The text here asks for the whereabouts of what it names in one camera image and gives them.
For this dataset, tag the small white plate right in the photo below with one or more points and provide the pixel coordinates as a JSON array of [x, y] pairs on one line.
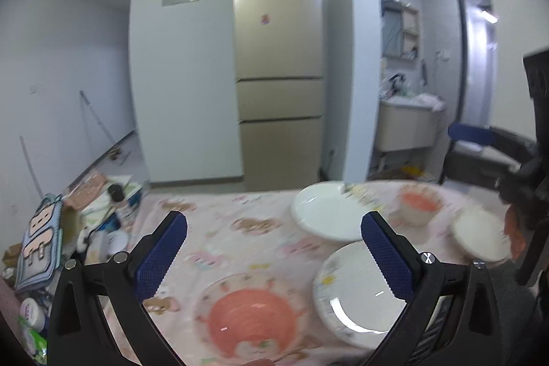
[[478, 235]]

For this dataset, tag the white deep cartoon print plate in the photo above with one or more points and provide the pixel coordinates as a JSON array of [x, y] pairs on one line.
[[321, 207]]

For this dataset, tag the beige three-door refrigerator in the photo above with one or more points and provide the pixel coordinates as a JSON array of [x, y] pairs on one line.
[[278, 70]]

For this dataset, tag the small pink fridge sticker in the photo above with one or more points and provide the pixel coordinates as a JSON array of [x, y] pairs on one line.
[[266, 19]]

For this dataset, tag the beige bathroom vanity cabinet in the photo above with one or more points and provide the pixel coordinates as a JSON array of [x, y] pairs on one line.
[[407, 128]]

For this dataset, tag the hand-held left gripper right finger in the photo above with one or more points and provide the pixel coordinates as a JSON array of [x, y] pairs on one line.
[[386, 259]]

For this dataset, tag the short leaning metal strip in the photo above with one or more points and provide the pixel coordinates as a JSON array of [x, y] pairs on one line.
[[30, 164]]

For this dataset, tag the black sink faucet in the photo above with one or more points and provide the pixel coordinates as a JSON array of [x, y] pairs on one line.
[[397, 83]]

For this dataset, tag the blue cartoon bag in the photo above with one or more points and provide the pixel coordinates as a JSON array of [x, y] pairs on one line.
[[38, 237]]

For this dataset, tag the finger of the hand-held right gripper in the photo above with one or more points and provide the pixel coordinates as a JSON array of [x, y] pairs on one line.
[[476, 166], [469, 133]]

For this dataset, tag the white wall socket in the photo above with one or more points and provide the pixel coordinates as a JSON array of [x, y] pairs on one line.
[[441, 56]]

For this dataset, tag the wall mirror cabinet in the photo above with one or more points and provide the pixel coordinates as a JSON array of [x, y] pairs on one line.
[[399, 29]]

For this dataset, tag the long leaning metal strip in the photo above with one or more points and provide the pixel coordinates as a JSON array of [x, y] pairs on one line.
[[96, 117]]

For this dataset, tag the pink cartoon printed tablecloth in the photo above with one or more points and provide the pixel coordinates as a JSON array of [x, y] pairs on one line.
[[240, 211]]

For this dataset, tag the white plate with patterned rim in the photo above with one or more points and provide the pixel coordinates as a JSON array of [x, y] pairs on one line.
[[356, 306]]

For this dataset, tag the person's right hand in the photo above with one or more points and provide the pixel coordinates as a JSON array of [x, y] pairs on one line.
[[517, 237]]

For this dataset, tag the small pink patterned bowl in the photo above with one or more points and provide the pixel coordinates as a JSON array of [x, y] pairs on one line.
[[418, 203]]

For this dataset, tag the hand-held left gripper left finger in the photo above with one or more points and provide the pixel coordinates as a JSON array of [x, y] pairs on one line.
[[163, 254]]

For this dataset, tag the large pink patterned bowl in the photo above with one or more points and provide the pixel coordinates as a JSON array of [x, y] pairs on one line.
[[248, 319]]

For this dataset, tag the light crumpled towel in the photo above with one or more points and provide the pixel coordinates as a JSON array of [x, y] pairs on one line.
[[429, 101]]

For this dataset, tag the white plastic jar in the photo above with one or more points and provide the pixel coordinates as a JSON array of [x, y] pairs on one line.
[[32, 312]]

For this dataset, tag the dark door frame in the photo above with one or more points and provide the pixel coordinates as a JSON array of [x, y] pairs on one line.
[[461, 48]]

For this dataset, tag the stack of books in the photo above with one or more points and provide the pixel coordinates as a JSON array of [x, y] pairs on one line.
[[85, 192]]

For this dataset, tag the green packet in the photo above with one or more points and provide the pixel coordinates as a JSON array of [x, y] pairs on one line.
[[32, 344]]

